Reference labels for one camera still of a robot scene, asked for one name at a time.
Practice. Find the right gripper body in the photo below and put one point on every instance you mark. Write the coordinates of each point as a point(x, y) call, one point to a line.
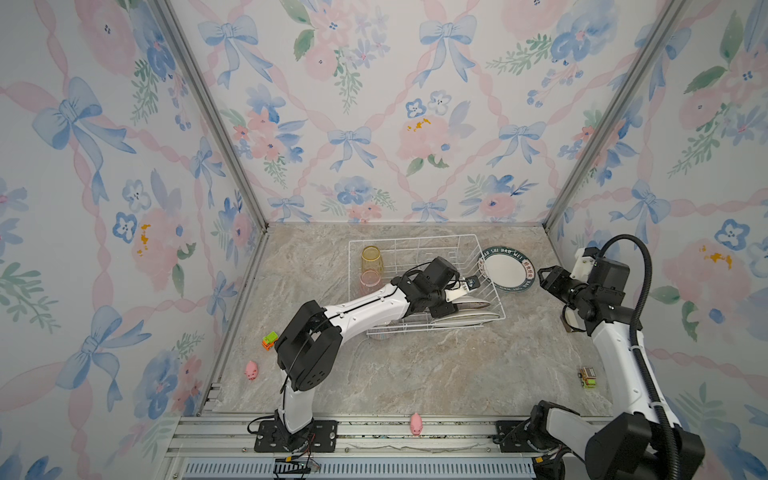
point(567, 289)

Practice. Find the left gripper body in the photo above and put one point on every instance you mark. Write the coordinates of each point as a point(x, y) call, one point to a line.
point(440, 307)

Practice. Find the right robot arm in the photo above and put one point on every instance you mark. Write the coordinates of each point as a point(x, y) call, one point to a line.
point(645, 439)

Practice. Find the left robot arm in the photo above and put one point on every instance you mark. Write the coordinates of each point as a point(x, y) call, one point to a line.
point(307, 348)

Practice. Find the front white plate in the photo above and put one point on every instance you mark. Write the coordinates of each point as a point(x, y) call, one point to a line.
point(457, 320)

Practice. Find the pink plastic cup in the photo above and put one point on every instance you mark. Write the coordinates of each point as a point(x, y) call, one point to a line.
point(370, 281)

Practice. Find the yellow plastic cup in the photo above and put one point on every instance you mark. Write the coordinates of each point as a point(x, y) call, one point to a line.
point(371, 259)

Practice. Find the small toy car right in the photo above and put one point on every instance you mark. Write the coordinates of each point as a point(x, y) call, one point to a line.
point(588, 378)

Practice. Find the green orange toy car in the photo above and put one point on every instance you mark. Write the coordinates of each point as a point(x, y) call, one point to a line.
point(269, 340)

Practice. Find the pink pig toy left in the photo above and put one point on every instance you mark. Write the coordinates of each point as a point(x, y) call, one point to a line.
point(251, 370)

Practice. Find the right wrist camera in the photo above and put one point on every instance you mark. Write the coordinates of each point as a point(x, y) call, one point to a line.
point(584, 262)

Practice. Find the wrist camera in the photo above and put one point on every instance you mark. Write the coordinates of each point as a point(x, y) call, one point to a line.
point(461, 287)
point(584, 262)

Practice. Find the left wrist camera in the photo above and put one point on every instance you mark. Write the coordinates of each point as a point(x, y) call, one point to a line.
point(461, 287)

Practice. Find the white wire dish rack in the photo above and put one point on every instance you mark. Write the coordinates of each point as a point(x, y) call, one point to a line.
point(442, 276)

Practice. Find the pink pig toy on rail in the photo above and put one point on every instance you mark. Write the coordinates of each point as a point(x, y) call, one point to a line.
point(416, 424)

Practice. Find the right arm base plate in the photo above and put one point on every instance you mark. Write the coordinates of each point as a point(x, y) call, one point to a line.
point(512, 436)

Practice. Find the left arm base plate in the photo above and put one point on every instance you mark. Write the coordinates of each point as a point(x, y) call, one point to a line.
point(319, 436)

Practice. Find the left corner aluminium post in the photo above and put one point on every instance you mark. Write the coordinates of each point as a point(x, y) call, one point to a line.
point(179, 46)

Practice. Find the corner aluminium post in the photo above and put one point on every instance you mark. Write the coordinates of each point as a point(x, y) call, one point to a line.
point(179, 46)
point(658, 34)

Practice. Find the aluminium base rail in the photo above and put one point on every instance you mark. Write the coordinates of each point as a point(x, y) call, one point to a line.
point(221, 446)

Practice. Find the right corner aluminium post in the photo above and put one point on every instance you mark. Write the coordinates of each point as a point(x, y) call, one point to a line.
point(658, 34)

